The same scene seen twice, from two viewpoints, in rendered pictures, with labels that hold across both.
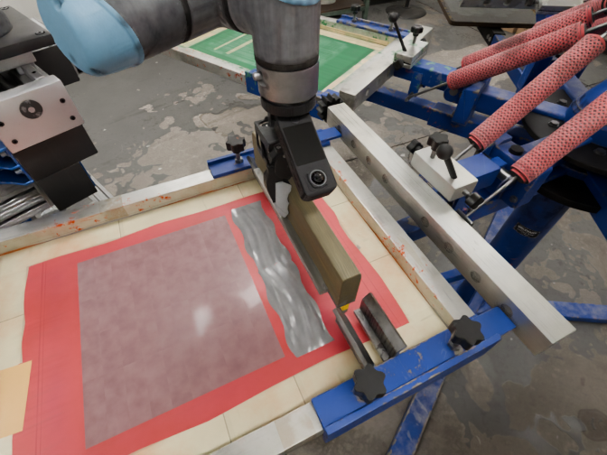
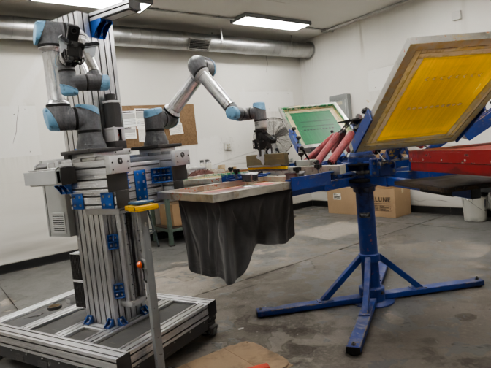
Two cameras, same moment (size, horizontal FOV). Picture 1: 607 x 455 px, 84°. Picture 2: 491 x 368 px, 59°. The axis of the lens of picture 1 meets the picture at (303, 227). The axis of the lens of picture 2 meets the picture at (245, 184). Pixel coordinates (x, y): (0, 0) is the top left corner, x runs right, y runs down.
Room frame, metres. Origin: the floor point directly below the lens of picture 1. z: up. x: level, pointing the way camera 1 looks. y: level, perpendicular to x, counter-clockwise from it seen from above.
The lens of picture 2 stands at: (-2.10, 0.65, 1.18)
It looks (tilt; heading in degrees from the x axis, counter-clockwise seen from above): 5 degrees down; 348
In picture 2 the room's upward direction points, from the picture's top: 6 degrees counter-clockwise
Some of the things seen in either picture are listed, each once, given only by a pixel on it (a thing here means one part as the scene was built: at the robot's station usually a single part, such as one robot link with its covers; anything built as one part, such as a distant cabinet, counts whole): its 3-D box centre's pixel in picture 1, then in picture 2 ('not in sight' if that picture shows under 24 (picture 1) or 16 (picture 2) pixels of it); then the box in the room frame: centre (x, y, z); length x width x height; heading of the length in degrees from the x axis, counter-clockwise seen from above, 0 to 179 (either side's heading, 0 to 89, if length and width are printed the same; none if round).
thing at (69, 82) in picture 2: not in sight; (71, 82); (0.02, 0.97, 1.56); 0.11 x 0.08 x 0.11; 111
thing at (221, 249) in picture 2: not in sight; (203, 238); (0.18, 0.44, 0.74); 0.45 x 0.03 x 0.43; 25
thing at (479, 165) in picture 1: (456, 180); not in sight; (0.54, -0.33, 1.02); 0.17 x 0.06 x 0.05; 115
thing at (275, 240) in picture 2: not in sight; (262, 232); (0.09, 0.14, 0.74); 0.46 x 0.04 x 0.42; 115
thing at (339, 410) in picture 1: (406, 373); (308, 181); (0.15, -0.16, 0.98); 0.30 x 0.05 x 0.07; 115
